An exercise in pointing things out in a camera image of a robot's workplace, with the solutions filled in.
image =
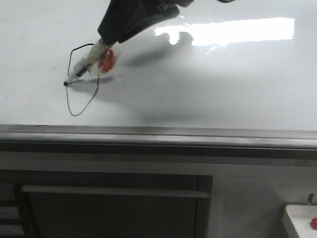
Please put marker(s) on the red round magnet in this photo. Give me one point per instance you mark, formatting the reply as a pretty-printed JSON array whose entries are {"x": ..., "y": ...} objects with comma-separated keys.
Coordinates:
[{"x": 107, "y": 61}]

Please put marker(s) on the grey whiteboard marker tray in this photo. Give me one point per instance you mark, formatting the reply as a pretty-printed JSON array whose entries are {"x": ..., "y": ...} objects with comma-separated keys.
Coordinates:
[{"x": 222, "y": 142}]

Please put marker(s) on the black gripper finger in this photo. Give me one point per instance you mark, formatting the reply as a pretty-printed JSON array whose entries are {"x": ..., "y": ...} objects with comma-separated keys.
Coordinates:
[
  {"x": 151, "y": 18},
  {"x": 123, "y": 20}
]

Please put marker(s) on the white box with red button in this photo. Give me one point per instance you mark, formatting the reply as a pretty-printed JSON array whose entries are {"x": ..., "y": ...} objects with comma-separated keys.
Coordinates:
[{"x": 298, "y": 218}]

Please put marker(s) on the dark cabinet door panel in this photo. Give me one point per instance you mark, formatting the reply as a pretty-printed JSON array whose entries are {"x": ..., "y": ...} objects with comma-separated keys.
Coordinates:
[{"x": 96, "y": 205}]

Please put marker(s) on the white whiteboard marker pen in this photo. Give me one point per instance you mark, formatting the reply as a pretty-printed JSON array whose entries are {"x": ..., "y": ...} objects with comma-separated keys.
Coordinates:
[{"x": 87, "y": 61}]

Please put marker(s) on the white whiteboard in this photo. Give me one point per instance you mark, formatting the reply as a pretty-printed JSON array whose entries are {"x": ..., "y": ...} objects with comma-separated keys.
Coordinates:
[{"x": 248, "y": 64}]

